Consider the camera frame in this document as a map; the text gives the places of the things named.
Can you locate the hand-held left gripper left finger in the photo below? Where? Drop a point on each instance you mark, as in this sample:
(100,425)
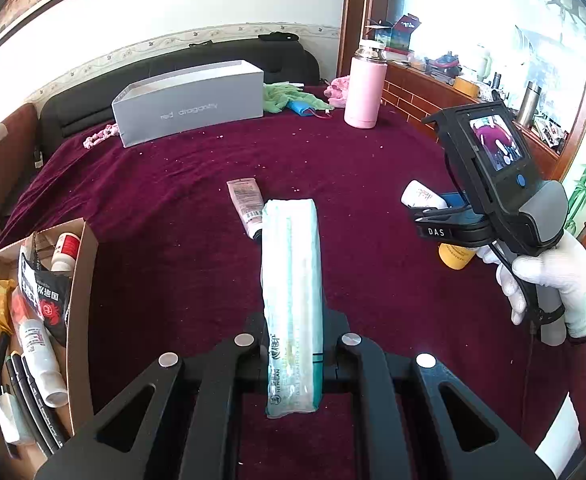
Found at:
(250,365)

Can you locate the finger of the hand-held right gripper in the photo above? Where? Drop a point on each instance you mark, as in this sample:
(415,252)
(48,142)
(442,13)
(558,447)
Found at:
(460,201)
(438,216)

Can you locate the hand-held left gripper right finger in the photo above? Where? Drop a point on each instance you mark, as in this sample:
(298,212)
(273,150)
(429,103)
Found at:
(338,365)

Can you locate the white squeeze tube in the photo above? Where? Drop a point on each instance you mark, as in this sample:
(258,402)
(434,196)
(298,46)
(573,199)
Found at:
(420,194)

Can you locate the teal and white tissue pack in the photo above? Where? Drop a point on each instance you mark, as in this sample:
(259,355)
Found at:
(293,285)

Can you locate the brown cardboard box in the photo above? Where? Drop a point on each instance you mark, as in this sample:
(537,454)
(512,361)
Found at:
(83,320)

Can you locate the black marker with orange cap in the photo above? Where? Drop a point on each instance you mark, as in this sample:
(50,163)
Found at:
(43,410)

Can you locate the clear tube with red label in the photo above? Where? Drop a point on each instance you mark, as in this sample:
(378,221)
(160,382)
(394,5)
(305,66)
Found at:
(38,355)

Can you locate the white bottle with red label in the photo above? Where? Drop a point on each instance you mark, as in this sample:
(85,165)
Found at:
(68,247)

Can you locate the black snack packet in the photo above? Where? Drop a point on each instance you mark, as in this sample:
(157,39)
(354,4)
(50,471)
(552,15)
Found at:
(43,300)

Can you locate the white charger block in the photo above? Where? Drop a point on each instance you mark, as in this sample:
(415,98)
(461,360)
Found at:
(13,417)

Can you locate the person's right hand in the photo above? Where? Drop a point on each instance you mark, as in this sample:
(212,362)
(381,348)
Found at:
(578,285)

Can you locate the yellow round container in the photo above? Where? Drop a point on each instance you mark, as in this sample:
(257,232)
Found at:
(455,257)

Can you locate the steel bottle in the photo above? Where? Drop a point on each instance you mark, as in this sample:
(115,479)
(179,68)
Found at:
(529,105)

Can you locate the yellow box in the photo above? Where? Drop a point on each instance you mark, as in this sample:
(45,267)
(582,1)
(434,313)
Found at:
(467,87)

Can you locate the red and black tool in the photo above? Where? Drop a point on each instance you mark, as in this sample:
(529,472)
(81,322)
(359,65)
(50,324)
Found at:
(445,65)

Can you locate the pink thermos bottle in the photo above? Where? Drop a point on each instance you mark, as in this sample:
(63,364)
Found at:
(365,95)

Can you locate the pink plush toy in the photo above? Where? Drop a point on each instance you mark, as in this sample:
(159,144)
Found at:
(337,91)

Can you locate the pink tube with black cap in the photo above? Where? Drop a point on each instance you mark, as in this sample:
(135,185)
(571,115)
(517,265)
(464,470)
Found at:
(245,200)

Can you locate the small blue pouch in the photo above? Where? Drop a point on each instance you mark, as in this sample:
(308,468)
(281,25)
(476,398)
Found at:
(303,108)

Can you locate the burgundy blanket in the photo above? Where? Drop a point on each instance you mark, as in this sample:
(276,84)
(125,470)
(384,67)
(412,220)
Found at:
(173,210)

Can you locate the colourful carton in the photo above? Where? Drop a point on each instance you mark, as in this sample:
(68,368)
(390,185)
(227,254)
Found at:
(398,35)

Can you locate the green cloth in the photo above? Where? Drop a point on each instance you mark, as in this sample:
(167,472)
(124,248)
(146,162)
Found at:
(278,97)

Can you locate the small black item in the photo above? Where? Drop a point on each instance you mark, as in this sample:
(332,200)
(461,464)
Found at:
(200,44)
(278,36)

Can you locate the grey shoe box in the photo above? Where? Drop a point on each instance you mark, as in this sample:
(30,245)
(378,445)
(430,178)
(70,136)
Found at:
(188,110)

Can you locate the pink scrunchie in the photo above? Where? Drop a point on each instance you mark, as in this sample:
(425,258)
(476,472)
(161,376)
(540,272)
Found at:
(100,136)

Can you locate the black leather headboard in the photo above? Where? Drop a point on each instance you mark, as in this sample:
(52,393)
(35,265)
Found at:
(83,110)

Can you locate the red and pink chair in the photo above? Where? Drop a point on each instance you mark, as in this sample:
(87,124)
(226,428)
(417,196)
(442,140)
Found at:
(3,160)

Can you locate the wooden wall panel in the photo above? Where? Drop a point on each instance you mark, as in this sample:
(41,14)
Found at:
(413,95)

